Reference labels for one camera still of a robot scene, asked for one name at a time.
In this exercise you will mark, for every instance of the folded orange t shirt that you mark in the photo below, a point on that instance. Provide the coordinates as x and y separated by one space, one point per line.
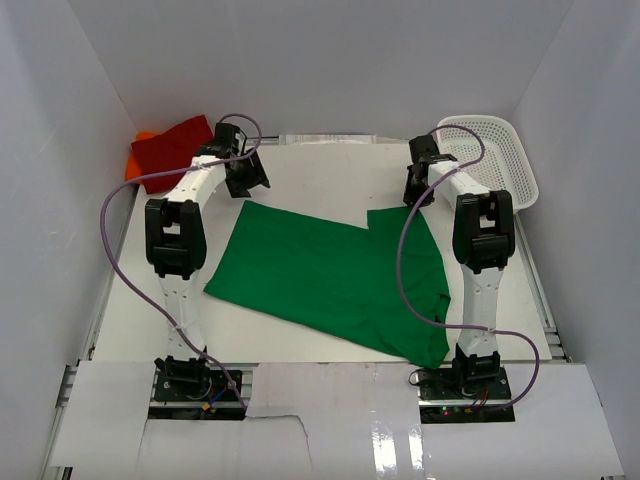
140 160

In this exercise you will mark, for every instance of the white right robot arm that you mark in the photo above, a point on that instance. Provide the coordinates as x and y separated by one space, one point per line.
483 240

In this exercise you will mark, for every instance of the folded red t shirt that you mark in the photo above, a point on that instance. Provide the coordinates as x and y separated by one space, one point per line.
175 148

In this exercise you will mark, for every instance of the green t shirt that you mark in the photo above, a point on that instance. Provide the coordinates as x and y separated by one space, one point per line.
382 286

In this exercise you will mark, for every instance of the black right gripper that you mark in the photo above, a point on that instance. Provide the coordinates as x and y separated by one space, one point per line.
417 181

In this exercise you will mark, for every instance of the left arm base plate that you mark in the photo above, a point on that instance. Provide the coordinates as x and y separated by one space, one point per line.
213 399

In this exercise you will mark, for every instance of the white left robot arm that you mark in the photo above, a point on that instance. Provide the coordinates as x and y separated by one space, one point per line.
176 245

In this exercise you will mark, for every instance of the white perforated plastic basket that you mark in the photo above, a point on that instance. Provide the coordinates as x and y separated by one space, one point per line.
505 165

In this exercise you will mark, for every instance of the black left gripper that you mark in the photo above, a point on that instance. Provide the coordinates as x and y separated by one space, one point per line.
245 173

